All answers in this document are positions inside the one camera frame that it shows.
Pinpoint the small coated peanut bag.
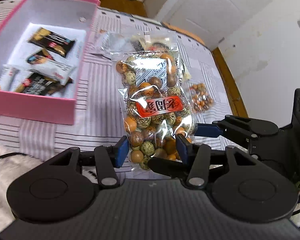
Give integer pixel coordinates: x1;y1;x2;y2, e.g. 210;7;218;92
190;83;214;113

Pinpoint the large coated peanut bag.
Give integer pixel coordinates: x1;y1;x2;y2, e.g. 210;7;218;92
109;31;197;171

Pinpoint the white wafer bar packet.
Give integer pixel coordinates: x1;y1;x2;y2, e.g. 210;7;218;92
30;58;76;86

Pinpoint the black cracker packet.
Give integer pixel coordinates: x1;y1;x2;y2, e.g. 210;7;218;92
28;27;76;58
26;49;54;64
14;73;72;96

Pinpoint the grey snack bar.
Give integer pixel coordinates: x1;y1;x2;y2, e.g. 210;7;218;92
94;30;109;54

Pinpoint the white snack bar packet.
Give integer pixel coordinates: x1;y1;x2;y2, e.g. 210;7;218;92
0;64;20;91

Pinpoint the beige noodle meal packet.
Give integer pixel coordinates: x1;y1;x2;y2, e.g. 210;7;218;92
131;31;191;80

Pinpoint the white bedroom door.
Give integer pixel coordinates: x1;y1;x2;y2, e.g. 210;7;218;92
157;0;272;49

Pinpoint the white fluffy blanket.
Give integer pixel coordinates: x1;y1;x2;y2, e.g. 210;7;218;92
0;144;42;232

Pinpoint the pink cardboard storage box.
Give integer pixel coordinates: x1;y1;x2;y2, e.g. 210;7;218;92
0;0;100;125

